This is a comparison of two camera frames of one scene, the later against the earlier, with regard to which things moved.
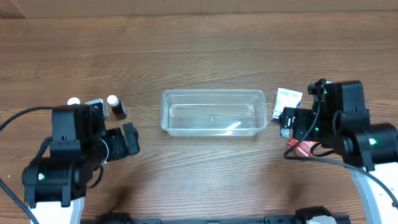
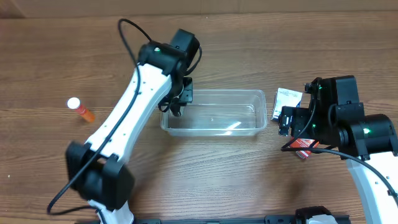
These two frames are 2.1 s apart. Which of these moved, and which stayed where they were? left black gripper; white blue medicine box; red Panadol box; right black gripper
Moved: left black gripper
Stayed: right black gripper; red Panadol box; white blue medicine box
